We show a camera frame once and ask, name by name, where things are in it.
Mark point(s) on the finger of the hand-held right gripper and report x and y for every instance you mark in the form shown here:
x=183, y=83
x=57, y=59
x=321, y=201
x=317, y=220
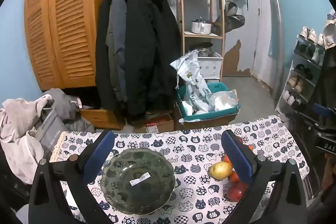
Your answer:
x=324, y=109

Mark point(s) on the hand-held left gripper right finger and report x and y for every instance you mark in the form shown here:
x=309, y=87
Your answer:
x=237, y=158

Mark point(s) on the cat print tablecloth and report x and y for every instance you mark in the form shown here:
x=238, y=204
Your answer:
x=194, y=140

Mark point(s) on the grey jacket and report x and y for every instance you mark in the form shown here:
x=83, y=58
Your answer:
x=116, y=29

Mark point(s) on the steel basin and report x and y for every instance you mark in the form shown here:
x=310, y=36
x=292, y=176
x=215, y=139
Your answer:
x=202, y=50

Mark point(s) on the white printed bag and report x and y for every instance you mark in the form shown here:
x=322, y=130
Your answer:
x=194, y=82

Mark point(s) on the clear plastic bag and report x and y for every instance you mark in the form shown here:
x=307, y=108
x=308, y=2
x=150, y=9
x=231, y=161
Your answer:
x=225, y=100

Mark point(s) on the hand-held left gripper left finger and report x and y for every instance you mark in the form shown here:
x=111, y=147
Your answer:
x=101, y=153

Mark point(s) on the yellow pear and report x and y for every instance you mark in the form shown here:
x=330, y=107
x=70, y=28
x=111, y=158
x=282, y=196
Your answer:
x=220, y=170

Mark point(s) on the black coat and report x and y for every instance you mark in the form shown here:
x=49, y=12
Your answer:
x=147, y=43

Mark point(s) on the white cooking pot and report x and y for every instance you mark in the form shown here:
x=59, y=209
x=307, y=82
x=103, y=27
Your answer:
x=200, y=27

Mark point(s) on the teal box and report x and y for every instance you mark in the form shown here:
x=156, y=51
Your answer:
x=225, y=113

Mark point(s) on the wooden shelf rack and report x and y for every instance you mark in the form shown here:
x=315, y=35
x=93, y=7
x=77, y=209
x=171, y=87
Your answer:
x=182, y=16

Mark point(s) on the plain cardboard box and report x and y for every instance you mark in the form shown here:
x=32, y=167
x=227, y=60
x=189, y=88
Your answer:
x=210, y=123

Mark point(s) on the wooden drawer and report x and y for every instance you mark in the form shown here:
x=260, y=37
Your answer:
x=99, y=117

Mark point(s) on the wooden louvered wardrobe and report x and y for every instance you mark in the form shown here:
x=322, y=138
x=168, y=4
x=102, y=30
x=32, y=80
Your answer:
x=68, y=16

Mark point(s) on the dark patterned glass bowl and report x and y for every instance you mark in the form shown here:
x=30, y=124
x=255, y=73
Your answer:
x=147, y=197

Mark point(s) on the shoe rack with shoes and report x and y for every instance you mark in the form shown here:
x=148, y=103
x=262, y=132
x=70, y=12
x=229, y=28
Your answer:
x=296, y=83

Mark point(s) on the crumpled paper bag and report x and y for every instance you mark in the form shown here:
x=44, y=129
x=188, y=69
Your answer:
x=331, y=29

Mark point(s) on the cardboard box with red label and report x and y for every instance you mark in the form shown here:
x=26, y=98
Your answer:
x=155, y=124

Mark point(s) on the white drawer basket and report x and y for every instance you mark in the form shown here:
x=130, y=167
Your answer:
x=211, y=66

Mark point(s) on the white door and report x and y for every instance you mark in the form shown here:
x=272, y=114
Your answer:
x=244, y=37

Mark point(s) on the grey clothes pile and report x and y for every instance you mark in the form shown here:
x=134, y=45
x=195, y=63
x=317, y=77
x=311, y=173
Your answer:
x=63, y=103

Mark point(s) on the grey vertical panel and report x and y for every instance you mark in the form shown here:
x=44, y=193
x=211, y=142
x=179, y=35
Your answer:
x=277, y=16

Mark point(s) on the grey tote bag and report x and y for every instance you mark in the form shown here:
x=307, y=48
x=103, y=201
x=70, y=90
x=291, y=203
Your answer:
x=51, y=129

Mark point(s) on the grey shoe rack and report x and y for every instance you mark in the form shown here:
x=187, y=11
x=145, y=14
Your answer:
x=312, y=61

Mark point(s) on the orange tangerine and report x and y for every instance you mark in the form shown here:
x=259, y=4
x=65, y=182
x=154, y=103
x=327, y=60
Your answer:
x=233, y=177
x=226, y=160

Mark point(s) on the red apple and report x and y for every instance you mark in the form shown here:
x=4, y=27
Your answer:
x=239, y=140
x=236, y=192

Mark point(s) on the hanging dark bags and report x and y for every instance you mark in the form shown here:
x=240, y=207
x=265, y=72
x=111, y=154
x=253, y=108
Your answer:
x=233, y=18

